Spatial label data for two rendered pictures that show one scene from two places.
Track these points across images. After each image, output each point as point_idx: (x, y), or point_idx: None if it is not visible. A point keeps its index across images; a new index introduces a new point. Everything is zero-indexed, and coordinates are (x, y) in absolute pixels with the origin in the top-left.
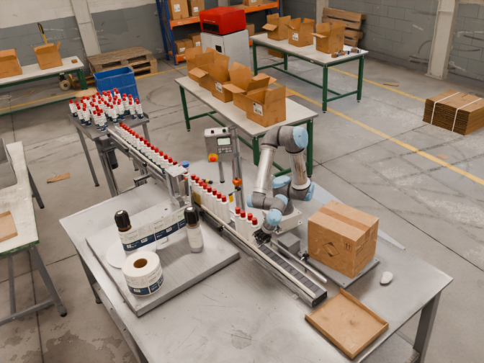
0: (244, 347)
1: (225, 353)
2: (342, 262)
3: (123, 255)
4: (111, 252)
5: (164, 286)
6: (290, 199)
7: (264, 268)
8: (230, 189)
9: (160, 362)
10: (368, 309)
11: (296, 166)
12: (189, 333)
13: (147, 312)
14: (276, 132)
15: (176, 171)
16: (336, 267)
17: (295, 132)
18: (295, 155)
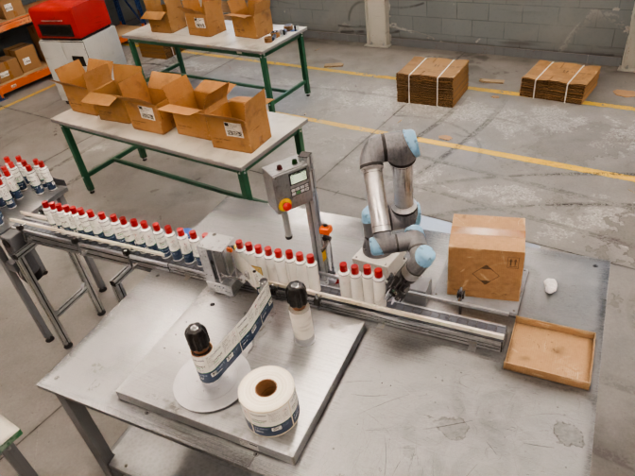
0: (465, 434)
1: (449, 452)
2: (504, 285)
3: (206, 391)
4: (182, 395)
5: (304, 406)
6: None
7: (407, 330)
8: (276, 246)
9: None
10: (563, 328)
11: (405, 184)
12: (384, 451)
13: (301, 451)
14: (381, 144)
15: (217, 242)
16: (494, 295)
17: (408, 137)
18: (406, 169)
